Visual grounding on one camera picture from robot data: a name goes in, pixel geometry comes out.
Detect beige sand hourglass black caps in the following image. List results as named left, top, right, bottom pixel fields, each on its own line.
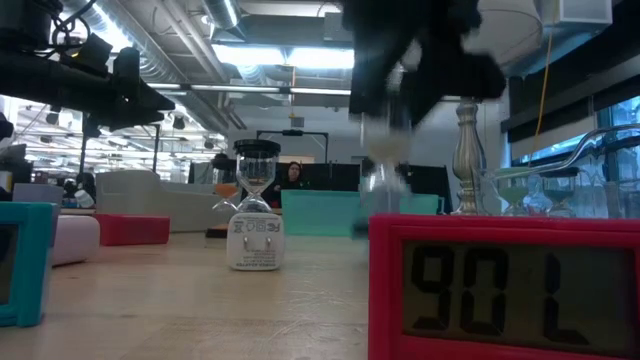
left=352, top=64, right=414, bottom=239

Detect red digital clock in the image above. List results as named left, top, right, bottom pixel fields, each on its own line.
left=368, top=213, right=640, bottom=360

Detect silver ventilation duct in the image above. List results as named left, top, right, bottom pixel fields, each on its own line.
left=202, top=0, right=241, bottom=30

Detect pale grey box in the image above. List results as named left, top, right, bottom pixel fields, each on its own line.
left=12, top=182, right=65, bottom=206

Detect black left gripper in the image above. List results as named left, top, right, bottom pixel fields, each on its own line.
left=102, top=47, right=176, bottom=132

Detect black partition curtains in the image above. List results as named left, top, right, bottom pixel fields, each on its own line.
left=187, top=159, right=454, bottom=215

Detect purple sand hourglass black caps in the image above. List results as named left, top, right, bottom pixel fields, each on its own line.
left=538, top=167, right=581, bottom=218

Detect white plastic bin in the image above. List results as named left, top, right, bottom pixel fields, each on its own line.
left=95, top=169, right=241, bottom=234

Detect black capped hourglass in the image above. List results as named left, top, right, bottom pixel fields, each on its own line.
left=233, top=138, right=282, bottom=215

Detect mint green hourglass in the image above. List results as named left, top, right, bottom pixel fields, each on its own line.
left=492, top=167, right=532, bottom=217

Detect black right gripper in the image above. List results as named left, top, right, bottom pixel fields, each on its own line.
left=342, top=0, right=506, bottom=126

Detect grey ceiling box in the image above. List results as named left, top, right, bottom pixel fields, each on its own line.
left=323, top=12, right=351, bottom=44

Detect silver lamp with white shade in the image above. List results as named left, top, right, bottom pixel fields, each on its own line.
left=449, top=0, right=545, bottom=217

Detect person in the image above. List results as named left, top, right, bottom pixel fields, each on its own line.
left=279, top=160, right=311, bottom=191

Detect silver spiral duct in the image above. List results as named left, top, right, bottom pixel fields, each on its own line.
left=92, top=0, right=236, bottom=134

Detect lilac wall charger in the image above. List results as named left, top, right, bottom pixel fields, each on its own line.
left=51, top=214, right=101, bottom=267
left=226, top=211, right=286, bottom=272

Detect bright ceiling light panel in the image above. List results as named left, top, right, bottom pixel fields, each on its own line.
left=212, top=43, right=356, bottom=70

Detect white ceiling unit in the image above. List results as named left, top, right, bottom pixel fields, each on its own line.
left=542, top=0, right=614, bottom=27

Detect linear ceiling light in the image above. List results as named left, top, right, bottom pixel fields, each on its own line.
left=144, top=82, right=354, bottom=97

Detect yellow hanging cable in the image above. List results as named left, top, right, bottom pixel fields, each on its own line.
left=533, top=29, right=554, bottom=154

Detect red wall charger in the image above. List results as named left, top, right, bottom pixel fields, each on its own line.
left=93, top=213, right=171, bottom=247

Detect teal translucent plastic tray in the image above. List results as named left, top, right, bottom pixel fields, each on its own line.
left=280, top=188, right=444, bottom=238

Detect teal digital clock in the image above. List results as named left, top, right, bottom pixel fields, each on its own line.
left=0, top=201, right=60, bottom=329

